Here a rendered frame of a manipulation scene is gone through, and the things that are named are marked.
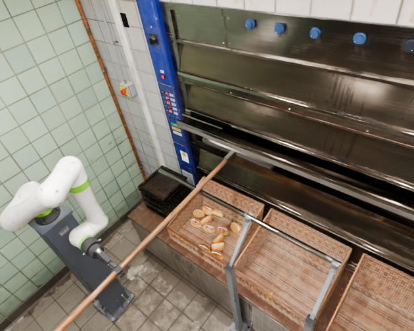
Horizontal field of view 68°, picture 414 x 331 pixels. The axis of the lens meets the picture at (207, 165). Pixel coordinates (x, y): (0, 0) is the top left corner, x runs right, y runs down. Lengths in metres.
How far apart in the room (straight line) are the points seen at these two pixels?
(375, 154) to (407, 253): 0.62
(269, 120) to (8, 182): 1.87
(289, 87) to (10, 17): 1.71
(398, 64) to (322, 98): 0.32
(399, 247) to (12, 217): 1.97
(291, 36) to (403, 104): 0.52
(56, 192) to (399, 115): 1.46
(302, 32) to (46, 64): 1.72
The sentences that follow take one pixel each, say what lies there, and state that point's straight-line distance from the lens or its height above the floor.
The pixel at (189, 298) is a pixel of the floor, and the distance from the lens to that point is 2.83.
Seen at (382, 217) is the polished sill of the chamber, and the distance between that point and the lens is 1.83.
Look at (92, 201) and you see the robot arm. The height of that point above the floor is 1.37.
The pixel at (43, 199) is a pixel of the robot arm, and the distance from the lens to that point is 1.51.
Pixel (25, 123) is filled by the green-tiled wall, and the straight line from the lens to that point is 2.51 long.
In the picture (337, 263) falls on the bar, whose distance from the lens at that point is 1.61.
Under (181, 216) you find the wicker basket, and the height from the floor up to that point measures 0.69.
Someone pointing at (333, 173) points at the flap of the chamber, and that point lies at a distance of 1.65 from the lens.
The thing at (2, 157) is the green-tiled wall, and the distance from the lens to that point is 2.53.
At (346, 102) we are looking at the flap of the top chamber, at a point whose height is 1.78.
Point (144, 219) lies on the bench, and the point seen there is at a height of 0.58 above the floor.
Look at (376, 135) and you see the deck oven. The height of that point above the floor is 1.65.
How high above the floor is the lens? 2.54
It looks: 42 degrees down
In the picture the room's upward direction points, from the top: 10 degrees counter-clockwise
